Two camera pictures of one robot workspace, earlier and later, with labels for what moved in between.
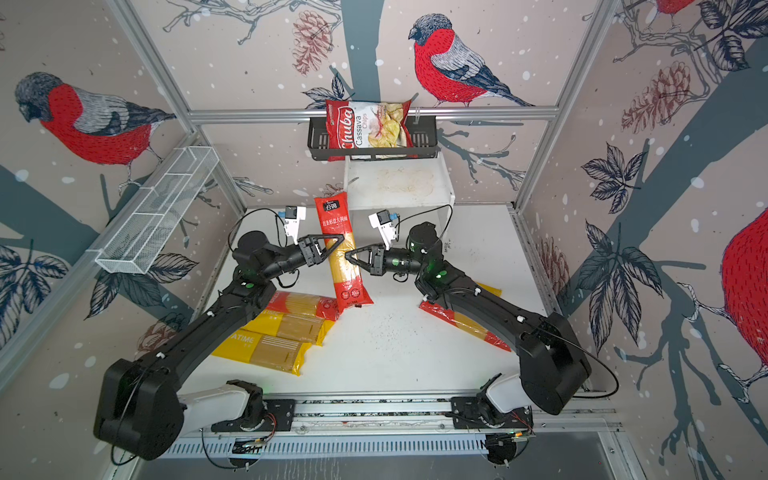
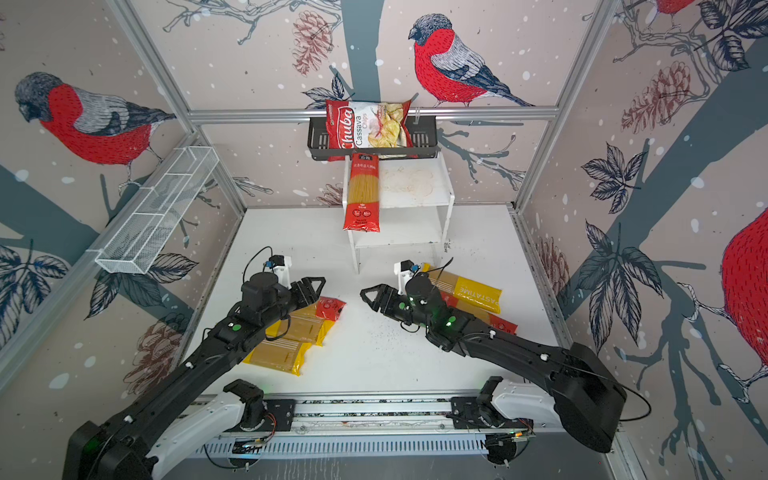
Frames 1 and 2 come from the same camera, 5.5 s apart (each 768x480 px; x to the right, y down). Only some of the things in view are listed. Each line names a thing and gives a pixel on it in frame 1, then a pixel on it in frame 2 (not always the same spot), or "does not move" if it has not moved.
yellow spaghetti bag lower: x=270 y=352 does not move
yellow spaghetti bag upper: x=306 y=329 does not move
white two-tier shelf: x=417 y=189 does not move
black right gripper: x=379 y=260 -> x=381 y=299
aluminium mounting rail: x=416 y=415 does not move
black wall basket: x=426 y=140 does not move
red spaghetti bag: x=334 y=219 -> x=363 y=194
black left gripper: x=316 y=257 -> x=312 y=295
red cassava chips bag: x=367 y=130 does not move
